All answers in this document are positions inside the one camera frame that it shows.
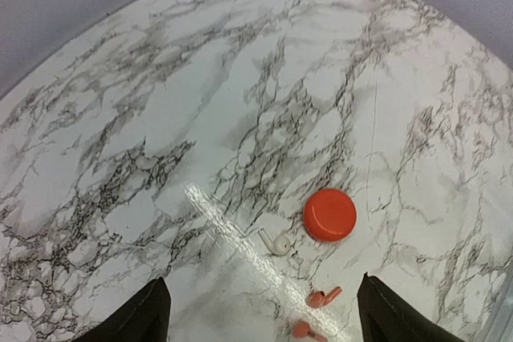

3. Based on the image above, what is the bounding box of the red earbud right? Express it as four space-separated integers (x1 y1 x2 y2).
305 286 342 308

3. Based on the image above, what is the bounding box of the red round charging case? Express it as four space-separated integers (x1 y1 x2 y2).
303 188 357 243

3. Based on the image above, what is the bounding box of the white earbud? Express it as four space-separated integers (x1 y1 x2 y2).
258 228 292 256

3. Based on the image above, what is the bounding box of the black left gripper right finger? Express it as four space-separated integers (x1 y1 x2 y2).
357 274 462 342

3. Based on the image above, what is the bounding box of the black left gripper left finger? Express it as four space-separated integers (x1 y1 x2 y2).
74 277 172 342

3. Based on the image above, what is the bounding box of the red earbud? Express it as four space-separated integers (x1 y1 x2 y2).
305 286 342 308
293 321 328 342

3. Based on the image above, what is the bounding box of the red earbud left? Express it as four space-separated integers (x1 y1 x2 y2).
293 321 328 342

